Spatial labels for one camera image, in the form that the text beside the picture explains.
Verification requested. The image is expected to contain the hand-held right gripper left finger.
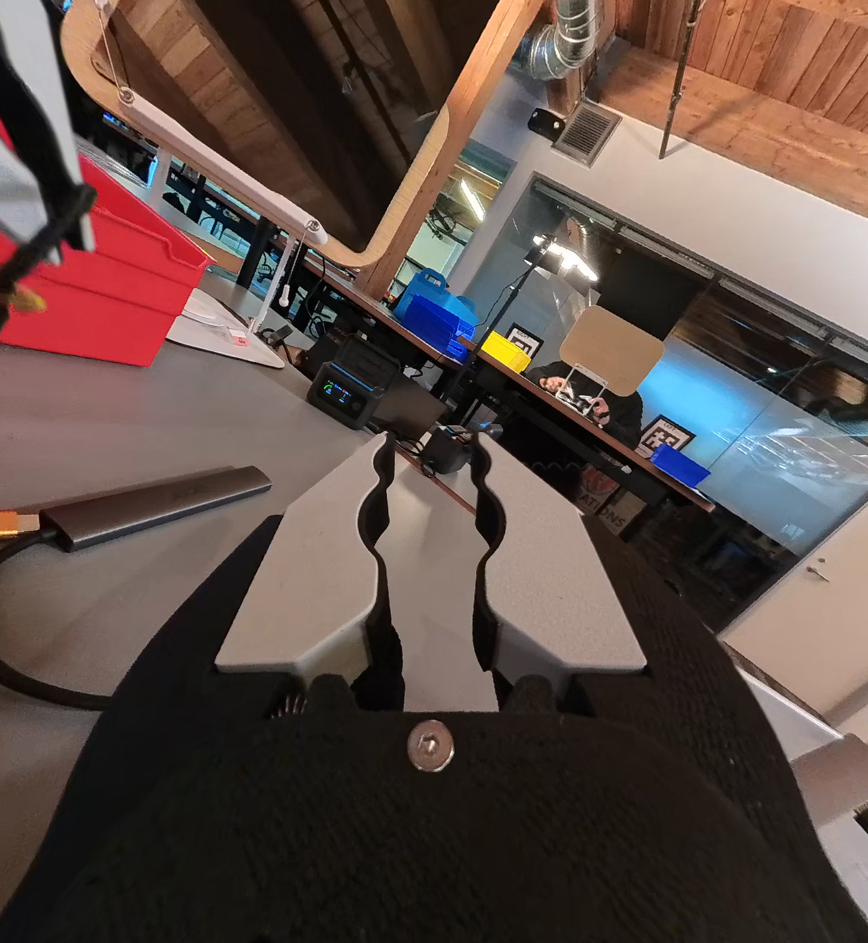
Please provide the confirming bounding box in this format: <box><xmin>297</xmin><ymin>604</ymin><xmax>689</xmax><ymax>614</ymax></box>
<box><xmin>215</xmin><ymin>433</ymin><xmax>407</xmax><ymax>711</ymax></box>

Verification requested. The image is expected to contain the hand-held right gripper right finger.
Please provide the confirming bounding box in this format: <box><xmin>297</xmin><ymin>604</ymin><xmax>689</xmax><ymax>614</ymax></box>
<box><xmin>471</xmin><ymin>433</ymin><xmax>647</xmax><ymax>704</ymax></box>

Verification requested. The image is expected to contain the red plastic bin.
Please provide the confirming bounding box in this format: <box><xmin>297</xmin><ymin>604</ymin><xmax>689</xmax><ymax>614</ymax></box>
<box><xmin>0</xmin><ymin>102</ymin><xmax>216</xmax><ymax>369</ymax></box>

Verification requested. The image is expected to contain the black hub cable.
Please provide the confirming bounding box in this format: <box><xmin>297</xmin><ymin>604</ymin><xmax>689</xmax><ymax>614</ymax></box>
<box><xmin>0</xmin><ymin>529</ymin><xmax>114</xmax><ymax>712</ymax></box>

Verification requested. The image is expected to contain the clear plastic bin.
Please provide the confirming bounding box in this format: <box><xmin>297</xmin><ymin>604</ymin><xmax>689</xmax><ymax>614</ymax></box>
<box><xmin>729</xmin><ymin>648</ymin><xmax>868</xmax><ymax>943</ymax></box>

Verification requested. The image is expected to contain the printed cardboard box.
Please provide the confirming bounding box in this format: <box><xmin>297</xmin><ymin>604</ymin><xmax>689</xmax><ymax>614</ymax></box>
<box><xmin>572</xmin><ymin>464</ymin><xmax>649</xmax><ymax>533</ymax></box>

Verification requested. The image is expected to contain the long brown desk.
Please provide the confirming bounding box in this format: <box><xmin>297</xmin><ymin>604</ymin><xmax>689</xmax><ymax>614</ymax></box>
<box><xmin>309</xmin><ymin>258</ymin><xmax>716</xmax><ymax>531</ymax></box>

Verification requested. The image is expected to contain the small blue plastic bin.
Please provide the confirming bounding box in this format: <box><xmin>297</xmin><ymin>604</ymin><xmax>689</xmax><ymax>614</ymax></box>
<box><xmin>650</xmin><ymin>444</ymin><xmax>712</xmax><ymax>489</ymax></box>

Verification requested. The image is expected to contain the black charger brick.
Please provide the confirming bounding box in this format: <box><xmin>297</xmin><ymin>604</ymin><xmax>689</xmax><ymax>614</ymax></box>
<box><xmin>421</xmin><ymin>426</ymin><xmax>473</xmax><ymax>476</ymax></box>

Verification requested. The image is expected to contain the black equipment case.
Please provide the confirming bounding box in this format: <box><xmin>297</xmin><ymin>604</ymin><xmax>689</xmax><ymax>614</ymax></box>
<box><xmin>371</xmin><ymin>376</ymin><xmax>450</xmax><ymax>443</ymax></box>

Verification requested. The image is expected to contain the black label printer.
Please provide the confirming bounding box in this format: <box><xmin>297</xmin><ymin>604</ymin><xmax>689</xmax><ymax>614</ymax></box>
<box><xmin>306</xmin><ymin>335</ymin><xmax>400</xmax><ymax>432</ymax></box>

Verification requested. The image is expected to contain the yellow plastic bin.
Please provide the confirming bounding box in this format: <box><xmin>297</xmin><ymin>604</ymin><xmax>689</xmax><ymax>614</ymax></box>
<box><xmin>480</xmin><ymin>332</ymin><xmax>532</xmax><ymax>374</ymax></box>

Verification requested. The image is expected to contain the white lamp base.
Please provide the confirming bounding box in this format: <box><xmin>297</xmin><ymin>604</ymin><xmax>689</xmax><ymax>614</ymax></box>
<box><xmin>165</xmin><ymin>287</ymin><xmax>288</xmax><ymax>369</ymax></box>

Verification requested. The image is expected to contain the white door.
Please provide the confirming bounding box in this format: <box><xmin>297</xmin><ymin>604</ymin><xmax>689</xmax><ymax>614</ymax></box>
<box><xmin>721</xmin><ymin>471</ymin><xmax>868</xmax><ymax>738</ymax></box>

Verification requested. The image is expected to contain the stack of blue bins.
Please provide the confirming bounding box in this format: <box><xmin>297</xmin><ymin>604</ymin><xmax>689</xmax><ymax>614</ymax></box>
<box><xmin>392</xmin><ymin>269</ymin><xmax>479</xmax><ymax>363</ymax></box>

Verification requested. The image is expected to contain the black light stand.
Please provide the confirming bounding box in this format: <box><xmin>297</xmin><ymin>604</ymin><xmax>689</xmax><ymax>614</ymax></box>
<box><xmin>449</xmin><ymin>232</ymin><xmax>600</xmax><ymax>428</ymax></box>

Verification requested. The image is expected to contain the hanging metal rod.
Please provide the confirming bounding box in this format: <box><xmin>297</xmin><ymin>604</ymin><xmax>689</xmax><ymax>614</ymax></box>
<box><xmin>657</xmin><ymin>0</ymin><xmax>706</xmax><ymax>161</ymax></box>

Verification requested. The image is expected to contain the curved wooden frame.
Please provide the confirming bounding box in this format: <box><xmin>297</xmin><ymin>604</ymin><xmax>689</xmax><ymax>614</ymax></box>
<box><xmin>58</xmin><ymin>0</ymin><xmax>547</xmax><ymax>296</ymax></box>

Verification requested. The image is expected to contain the wall vent grille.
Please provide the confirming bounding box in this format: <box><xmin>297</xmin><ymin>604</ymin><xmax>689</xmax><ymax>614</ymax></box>
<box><xmin>550</xmin><ymin>99</ymin><xmax>624</xmax><ymax>168</ymax></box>

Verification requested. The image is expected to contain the silver air duct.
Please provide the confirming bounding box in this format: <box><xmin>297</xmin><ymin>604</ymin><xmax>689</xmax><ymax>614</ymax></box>
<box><xmin>528</xmin><ymin>0</ymin><xmax>606</xmax><ymax>81</ymax></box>

